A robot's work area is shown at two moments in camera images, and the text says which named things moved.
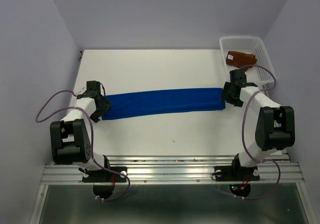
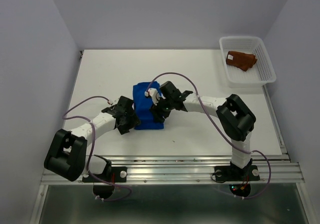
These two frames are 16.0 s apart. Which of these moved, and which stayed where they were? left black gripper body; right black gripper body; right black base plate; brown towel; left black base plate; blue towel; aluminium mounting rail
Moved: blue towel; left black gripper body; right black gripper body
Stayed: brown towel; right black base plate; left black base plate; aluminium mounting rail
